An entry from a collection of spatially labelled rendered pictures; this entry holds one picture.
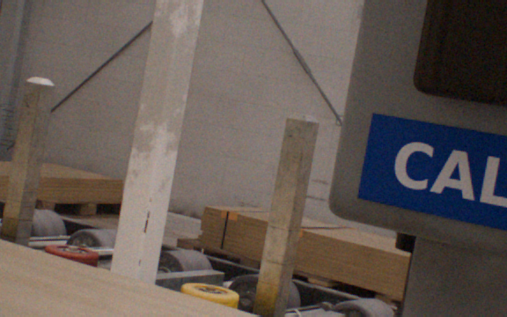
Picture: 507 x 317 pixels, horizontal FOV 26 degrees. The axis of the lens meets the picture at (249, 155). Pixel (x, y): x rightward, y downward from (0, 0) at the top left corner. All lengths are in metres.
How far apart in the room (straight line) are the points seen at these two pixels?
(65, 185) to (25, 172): 6.75
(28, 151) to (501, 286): 1.59
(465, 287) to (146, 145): 1.26
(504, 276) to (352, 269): 6.54
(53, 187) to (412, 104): 8.23
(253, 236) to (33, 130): 5.40
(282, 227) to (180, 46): 0.29
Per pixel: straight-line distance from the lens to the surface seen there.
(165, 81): 1.50
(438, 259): 0.26
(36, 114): 1.82
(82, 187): 8.74
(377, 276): 6.73
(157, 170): 1.50
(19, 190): 1.83
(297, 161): 1.52
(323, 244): 6.89
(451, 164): 0.24
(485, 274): 0.26
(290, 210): 1.53
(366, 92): 0.25
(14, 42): 10.23
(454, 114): 0.25
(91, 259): 1.62
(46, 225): 2.36
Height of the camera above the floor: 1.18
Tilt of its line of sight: 3 degrees down
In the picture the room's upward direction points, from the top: 10 degrees clockwise
